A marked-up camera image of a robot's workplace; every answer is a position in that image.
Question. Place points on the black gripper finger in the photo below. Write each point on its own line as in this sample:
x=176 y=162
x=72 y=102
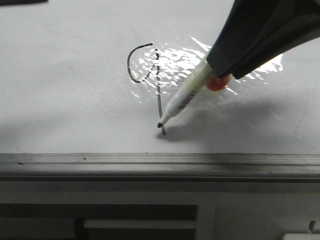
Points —
x=294 y=32
x=249 y=21

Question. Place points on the white black whiteboard marker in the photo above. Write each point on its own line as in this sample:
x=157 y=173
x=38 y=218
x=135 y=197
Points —
x=194 y=82

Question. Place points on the red magnet taped to marker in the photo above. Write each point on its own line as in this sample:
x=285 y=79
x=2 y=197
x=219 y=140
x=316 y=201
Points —
x=217 y=83

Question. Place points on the white plastic marker tray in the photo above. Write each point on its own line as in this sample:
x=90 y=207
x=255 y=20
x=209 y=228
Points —
x=308 y=235

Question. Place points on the white whiteboard with aluminium frame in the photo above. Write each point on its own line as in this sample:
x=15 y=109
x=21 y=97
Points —
x=82 y=82

